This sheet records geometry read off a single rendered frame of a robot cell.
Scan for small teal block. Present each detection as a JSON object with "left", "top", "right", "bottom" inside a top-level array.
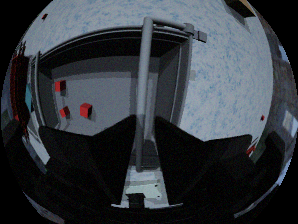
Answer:
[{"left": 25, "top": 83, "right": 33, "bottom": 112}]

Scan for small red block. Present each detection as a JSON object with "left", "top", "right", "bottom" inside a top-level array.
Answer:
[
  {"left": 80, "top": 103, "right": 93, "bottom": 119},
  {"left": 55, "top": 80, "right": 67, "bottom": 92}
]

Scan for tan rectangular block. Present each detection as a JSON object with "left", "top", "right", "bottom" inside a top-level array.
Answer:
[{"left": 225, "top": 0, "right": 255, "bottom": 18}]

